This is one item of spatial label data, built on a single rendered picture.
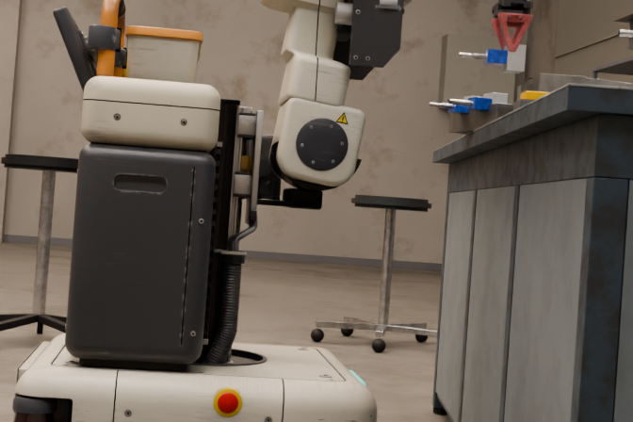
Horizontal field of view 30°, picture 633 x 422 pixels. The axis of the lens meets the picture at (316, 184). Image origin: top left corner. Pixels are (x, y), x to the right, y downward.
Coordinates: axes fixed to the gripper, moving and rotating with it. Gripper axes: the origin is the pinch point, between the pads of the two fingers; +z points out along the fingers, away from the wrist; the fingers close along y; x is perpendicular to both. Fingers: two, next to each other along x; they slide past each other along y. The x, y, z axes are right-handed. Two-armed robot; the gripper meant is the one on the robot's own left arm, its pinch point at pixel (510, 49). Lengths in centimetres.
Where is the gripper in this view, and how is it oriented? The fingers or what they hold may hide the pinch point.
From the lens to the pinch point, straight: 245.7
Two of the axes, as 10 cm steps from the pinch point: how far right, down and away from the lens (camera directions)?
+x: -10.0, -0.6, -0.4
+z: -0.6, 10.0, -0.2
